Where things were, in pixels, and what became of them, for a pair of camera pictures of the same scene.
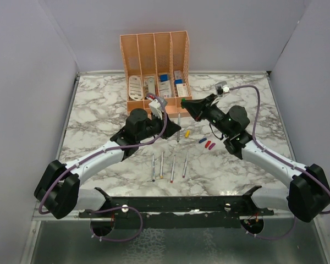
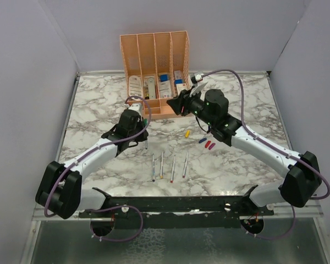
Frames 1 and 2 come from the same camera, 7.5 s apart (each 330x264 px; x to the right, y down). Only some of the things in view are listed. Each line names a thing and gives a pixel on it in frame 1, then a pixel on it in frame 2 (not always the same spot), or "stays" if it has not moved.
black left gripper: (172, 128) to (143, 137)
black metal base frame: (177, 213) stays
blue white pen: (153, 169) stays
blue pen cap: (202, 139) stays
